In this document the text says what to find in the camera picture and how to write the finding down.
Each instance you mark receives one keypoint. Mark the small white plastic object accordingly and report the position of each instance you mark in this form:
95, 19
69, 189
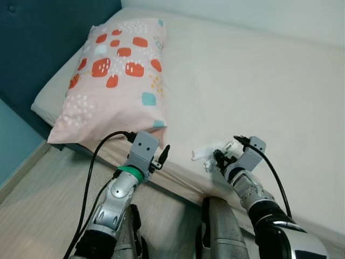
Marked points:
207, 152

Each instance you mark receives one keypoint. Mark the dark blue bed headboard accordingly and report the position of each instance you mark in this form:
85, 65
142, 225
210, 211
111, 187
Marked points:
32, 43

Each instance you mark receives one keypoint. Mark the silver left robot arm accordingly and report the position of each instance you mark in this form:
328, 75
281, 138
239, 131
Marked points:
116, 199

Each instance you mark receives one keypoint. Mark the grey right robot leg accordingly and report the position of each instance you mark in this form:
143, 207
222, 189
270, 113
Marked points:
221, 232

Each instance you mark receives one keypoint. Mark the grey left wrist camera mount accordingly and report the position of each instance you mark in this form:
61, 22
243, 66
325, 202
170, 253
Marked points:
143, 148

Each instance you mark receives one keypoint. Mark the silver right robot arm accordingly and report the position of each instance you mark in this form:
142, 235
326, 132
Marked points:
250, 191

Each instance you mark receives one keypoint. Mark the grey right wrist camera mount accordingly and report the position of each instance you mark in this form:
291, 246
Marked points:
253, 154

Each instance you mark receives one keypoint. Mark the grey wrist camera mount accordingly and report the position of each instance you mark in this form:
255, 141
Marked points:
253, 154
143, 148

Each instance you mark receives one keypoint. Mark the pink pillow orange print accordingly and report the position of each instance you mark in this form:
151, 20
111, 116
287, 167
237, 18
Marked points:
108, 108

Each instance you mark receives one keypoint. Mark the cream bed mattress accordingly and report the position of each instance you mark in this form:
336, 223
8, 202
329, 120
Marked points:
242, 81

